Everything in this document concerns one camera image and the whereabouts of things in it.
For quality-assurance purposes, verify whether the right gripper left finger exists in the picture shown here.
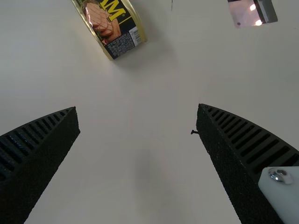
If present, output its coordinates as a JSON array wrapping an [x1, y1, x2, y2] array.
[[0, 106, 81, 224]]

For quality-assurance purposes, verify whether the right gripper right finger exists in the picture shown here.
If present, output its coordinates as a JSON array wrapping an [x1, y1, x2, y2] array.
[[190, 103, 299, 224]]

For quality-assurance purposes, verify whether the rectangular tin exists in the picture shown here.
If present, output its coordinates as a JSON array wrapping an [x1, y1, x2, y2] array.
[[71, 0, 148, 61]]

